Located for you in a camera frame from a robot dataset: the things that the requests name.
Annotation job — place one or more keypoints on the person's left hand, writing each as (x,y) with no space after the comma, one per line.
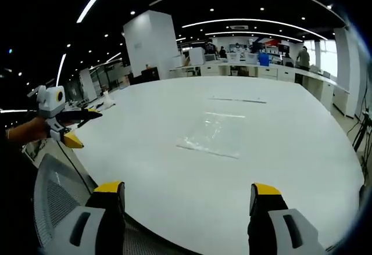
(30,130)

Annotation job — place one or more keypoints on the white counter cabinet row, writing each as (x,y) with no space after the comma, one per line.
(290,73)

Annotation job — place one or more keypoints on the white square pillar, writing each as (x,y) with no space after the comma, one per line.
(151,44)

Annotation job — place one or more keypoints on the black tripod stand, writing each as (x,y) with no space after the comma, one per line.
(361,133)

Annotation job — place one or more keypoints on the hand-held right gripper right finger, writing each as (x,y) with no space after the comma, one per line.
(266,208)

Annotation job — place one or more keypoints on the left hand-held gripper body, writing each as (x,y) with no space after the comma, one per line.
(50,101)

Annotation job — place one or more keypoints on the white box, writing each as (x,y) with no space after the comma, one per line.
(196,55)

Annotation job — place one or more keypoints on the thin clear plastic strip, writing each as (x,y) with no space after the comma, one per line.
(236,100)

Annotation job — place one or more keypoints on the grey mesh office chair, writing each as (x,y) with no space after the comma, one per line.
(58,197)

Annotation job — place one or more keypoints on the blue box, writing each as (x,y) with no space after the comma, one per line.
(263,58)

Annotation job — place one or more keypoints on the small white object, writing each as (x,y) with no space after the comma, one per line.
(108,101)

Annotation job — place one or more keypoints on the dark low cabinet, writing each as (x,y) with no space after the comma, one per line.
(145,76)

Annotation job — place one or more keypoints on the clear resealable plastic bag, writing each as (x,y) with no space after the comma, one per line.
(213,134)

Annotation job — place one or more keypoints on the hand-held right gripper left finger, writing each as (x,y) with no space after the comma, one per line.
(109,208)

